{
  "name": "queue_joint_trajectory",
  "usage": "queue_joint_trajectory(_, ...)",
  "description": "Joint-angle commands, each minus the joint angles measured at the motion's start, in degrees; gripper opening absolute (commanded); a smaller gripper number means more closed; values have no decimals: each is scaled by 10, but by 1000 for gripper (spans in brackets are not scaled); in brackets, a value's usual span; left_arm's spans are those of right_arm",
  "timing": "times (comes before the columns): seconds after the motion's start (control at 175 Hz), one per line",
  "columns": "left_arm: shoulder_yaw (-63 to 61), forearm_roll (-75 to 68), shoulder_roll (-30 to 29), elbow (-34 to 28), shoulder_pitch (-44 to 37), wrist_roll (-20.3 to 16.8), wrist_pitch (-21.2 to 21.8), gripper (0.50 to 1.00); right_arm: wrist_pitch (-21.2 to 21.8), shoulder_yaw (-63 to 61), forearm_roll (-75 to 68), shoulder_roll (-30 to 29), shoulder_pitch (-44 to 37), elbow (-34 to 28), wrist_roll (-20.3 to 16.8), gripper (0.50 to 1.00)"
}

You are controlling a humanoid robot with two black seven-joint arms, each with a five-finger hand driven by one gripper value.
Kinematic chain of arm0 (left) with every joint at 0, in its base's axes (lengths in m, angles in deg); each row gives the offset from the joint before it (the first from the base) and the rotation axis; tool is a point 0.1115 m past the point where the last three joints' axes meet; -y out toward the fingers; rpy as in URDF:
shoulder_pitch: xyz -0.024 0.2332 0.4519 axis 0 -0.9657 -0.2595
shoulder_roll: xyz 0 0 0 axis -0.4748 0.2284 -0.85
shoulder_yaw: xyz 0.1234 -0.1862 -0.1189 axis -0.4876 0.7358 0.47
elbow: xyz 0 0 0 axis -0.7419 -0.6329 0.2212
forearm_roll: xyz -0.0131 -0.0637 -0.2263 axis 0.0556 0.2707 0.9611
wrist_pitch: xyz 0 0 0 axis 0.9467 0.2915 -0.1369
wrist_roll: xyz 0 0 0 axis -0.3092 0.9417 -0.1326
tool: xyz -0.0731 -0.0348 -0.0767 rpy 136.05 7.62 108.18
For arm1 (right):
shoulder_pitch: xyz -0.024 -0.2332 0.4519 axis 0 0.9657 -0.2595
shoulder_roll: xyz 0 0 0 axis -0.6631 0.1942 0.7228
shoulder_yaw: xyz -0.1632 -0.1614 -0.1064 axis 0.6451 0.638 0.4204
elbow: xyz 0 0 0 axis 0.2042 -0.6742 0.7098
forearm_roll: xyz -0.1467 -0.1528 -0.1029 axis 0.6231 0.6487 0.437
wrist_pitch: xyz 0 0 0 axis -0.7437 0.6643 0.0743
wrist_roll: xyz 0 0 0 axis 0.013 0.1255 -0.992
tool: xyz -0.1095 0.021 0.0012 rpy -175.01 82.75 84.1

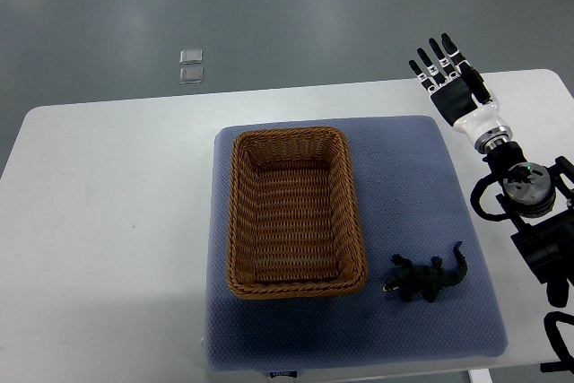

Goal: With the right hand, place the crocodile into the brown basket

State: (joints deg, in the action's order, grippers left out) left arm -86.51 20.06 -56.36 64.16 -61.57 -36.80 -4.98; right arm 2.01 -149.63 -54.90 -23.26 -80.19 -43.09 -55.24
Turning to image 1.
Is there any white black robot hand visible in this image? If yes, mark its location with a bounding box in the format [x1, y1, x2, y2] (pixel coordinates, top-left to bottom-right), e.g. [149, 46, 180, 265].
[408, 33, 512, 152]

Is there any dark toy crocodile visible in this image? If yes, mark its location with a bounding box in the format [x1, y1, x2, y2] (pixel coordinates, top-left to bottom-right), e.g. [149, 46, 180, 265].
[382, 241, 468, 303]

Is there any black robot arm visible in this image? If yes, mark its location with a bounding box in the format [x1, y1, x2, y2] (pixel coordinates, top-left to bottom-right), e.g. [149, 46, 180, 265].
[409, 34, 573, 308]

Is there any brown wicker basket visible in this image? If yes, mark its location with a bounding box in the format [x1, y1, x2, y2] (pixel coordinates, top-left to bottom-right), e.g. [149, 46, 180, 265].
[227, 126, 368, 300]

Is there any blue grey cushion mat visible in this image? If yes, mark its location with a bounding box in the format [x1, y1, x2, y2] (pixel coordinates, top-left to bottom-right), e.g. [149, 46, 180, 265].
[204, 116, 508, 372]

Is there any upper metal floor plate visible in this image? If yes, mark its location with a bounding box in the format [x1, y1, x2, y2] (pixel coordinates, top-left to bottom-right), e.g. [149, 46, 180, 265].
[179, 48, 203, 65]

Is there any white table leg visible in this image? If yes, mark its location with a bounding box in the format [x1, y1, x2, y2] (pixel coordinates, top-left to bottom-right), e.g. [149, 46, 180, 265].
[467, 369, 493, 383]

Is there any black cable loop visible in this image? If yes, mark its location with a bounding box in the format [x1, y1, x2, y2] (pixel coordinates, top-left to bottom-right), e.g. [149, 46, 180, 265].
[539, 310, 574, 374]

